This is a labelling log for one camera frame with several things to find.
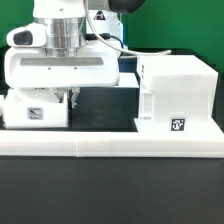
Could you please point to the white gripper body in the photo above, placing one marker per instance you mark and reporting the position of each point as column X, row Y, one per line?
column 31, row 68

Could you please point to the white L-shaped border fence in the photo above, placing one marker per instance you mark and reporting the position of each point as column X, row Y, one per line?
column 110, row 144

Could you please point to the white fiducial marker sheet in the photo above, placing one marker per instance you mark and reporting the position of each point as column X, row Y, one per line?
column 127, row 80

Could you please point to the white front drawer tray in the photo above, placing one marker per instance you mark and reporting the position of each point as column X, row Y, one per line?
column 34, row 108

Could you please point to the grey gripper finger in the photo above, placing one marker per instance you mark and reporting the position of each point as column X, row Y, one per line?
column 75, row 93
column 59, row 93

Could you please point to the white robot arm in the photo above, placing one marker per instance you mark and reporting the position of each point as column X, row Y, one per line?
column 54, row 54

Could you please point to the white drawer cabinet box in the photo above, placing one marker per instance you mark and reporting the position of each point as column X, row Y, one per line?
column 176, row 95

